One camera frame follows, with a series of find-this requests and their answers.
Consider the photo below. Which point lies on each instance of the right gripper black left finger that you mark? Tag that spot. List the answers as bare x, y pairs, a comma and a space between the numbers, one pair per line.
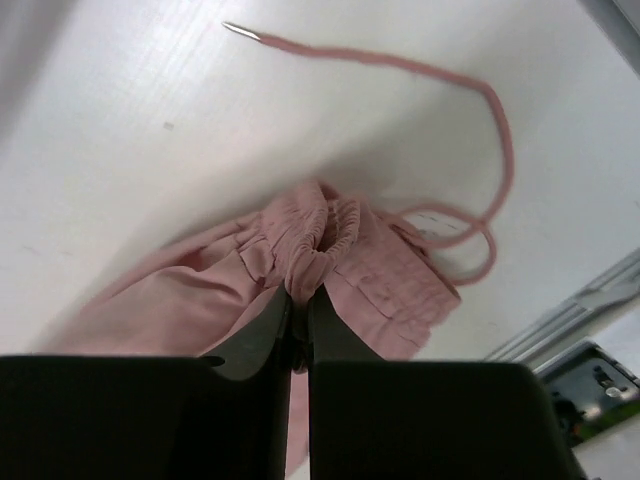
222, 415

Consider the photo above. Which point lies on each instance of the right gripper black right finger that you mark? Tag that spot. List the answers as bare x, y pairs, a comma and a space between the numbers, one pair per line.
371, 418

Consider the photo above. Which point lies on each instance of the pink trousers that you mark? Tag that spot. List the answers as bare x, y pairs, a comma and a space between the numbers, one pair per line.
205, 290

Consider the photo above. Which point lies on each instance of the aluminium table frame rail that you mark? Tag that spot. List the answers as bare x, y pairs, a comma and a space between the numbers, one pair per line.
619, 284

